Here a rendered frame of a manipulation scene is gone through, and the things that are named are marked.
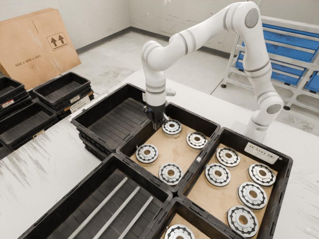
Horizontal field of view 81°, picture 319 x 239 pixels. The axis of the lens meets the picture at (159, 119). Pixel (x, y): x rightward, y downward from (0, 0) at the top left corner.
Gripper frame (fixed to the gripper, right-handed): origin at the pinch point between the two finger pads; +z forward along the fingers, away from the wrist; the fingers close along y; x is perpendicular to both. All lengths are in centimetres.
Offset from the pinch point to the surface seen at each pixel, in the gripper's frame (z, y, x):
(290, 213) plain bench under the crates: 28, 62, 14
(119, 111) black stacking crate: 15.5, -32.3, 7.4
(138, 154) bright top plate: 12.3, -2.4, -10.0
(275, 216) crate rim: 5, 51, -5
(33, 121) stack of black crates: 61, -124, -16
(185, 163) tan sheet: 14.9, 16.4, 0.3
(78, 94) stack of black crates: 46, -104, 22
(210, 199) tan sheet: 14.8, 32.1, -7.6
